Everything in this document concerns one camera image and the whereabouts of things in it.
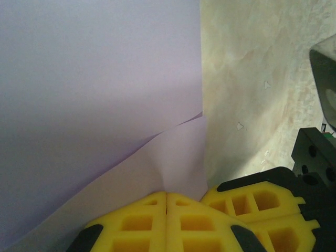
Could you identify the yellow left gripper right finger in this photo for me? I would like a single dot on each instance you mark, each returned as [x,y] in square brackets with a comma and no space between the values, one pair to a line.
[199,236]

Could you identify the light purple paper sheet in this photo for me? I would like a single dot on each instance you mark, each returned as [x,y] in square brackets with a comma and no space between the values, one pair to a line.
[92,78]

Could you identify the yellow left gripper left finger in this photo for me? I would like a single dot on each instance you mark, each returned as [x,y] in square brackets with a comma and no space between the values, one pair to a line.
[136,236]

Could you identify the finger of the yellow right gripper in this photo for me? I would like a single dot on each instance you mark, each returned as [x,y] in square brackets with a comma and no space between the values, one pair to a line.
[302,228]
[225,203]

